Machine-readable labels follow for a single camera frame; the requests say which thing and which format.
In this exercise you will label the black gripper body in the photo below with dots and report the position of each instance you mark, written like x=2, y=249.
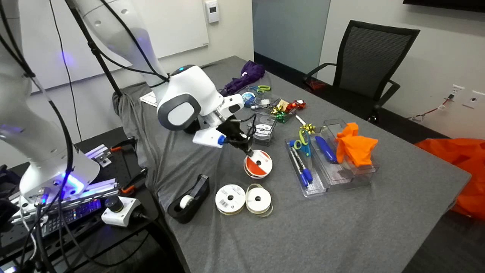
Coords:
x=229, y=132

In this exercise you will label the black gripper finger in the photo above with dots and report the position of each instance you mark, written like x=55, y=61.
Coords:
x=244, y=151
x=249, y=143

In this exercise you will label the silver glitter ribbon roll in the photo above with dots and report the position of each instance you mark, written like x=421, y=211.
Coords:
x=264, y=131

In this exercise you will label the red and white ribbon spool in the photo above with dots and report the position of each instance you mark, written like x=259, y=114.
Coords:
x=258, y=169

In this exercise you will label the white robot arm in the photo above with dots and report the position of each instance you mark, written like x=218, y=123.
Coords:
x=202, y=92

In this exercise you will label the small transparent plastic box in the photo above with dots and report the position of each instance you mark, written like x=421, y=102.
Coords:
x=265, y=117

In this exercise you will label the blue ribbon ball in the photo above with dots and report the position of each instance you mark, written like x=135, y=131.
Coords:
x=250, y=99

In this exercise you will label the green yellow gift bow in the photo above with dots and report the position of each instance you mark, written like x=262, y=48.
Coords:
x=280, y=117

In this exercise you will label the white tape roll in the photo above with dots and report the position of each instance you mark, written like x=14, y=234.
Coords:
x=265, y=102

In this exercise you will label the gold gift bow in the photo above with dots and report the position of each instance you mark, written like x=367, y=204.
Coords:
x=280, y=107

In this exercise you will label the cream ribbon spool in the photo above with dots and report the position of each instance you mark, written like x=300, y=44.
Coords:
x=258, y=201

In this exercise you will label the black tape dispenser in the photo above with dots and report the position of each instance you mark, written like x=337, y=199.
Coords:
x=202, y=184

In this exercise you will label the green blue scissors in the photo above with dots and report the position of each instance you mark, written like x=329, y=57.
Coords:
x=303, y=146

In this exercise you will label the red gift bow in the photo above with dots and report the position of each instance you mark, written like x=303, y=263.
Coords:
x=297, y=105

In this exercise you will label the purple folded umbrella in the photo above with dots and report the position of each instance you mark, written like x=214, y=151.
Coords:
x=247, y=73

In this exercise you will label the blue capped pen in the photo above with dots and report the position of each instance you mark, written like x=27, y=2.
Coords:
x=306, y=173
x=302, y=176

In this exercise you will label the blue marker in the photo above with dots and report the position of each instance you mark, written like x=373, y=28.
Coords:
x=327, y=151

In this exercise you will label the clear ribbed plastic tray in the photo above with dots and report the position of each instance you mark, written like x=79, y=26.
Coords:
x=367, y=169
x=333, y=175
x=315, y=190

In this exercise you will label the white whiteboard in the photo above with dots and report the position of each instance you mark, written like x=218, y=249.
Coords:
x=176, y=25

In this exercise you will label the frosted glass panel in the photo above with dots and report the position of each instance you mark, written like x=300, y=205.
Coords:
x=297, y=31

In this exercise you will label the silver metal clamp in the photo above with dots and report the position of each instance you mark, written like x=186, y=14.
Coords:
x=99, y=152

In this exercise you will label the grey tablecloth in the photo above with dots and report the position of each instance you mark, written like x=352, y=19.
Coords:
x=353, y=228

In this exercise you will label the black tripod stand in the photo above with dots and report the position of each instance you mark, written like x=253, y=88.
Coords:
x=103, y=63

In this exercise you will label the black mesh office chair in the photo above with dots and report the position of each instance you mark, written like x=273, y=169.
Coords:
x=373, y=55

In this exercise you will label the black robot stand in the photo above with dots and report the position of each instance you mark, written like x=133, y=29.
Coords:
x=100, y=252

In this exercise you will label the orange cloth bag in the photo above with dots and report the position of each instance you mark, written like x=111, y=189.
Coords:
x=464, y=161

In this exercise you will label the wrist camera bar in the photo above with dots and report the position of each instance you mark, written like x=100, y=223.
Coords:
x=206, y=139

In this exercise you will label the white wall thermostat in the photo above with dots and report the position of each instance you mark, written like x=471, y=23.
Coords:
x=212, y=10

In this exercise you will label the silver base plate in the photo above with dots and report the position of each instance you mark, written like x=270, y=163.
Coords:
x=96, y=192

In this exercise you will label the white wall outlet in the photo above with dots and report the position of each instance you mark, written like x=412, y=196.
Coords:
x=458, y=92

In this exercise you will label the white wall plate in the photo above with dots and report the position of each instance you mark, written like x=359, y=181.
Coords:
x=474, y=99

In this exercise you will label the black wall television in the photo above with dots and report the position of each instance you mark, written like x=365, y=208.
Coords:
x=444, y=4

